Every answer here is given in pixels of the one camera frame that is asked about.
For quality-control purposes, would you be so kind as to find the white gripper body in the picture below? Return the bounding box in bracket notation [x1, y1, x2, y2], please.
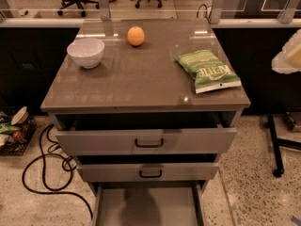
[272, 29, 301, 74]

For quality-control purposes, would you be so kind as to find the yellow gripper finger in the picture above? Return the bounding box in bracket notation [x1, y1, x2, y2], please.
[288, 43, 301, 68]

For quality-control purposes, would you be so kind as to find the green jalapeno chip bag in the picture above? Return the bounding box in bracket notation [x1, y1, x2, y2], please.
[176, 50, 242, 94]

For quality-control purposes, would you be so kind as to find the grey drawer cabinet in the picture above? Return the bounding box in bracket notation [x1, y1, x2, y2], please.
[40, 18, 252, 226]

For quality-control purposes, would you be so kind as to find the top grey drawer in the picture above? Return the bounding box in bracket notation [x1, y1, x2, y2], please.
[56, 112, 236, 155]

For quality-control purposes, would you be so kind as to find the grey drawer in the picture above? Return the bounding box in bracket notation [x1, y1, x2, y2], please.
[91, 182, 208, 226]
[56, 112, 236, 155]
[78, 154, 218, 183]

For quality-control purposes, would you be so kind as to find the bottom grey drawer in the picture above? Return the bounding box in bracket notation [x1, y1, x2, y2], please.
[91, 182, 208, 226]

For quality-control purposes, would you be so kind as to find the middle grey drawer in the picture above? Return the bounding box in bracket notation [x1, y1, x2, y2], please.
[78, 154, 218, 183]

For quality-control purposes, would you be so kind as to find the green snack bag in basket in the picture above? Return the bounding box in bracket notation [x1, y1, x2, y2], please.
[0, 123, 21, 135]

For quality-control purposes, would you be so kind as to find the black rolling stand base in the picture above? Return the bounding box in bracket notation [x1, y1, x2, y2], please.
[264, 115, 301, 177]

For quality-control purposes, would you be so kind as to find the orange fruit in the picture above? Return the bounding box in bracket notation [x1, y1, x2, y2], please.
[127, 26, 145, 46]

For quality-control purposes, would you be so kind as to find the white ceramic bowl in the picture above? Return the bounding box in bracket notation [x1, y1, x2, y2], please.
[67, 38, 105, 69]

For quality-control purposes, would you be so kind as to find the white bowl in basket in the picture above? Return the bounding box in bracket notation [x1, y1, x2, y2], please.
[11, 106, 28, 125]

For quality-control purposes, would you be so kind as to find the black floor cable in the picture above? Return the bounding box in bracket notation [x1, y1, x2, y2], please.
[21, 123, 94, 219]

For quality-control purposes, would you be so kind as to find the black wire basket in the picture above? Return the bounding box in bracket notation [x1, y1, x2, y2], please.
[0, 117, 37, 156]

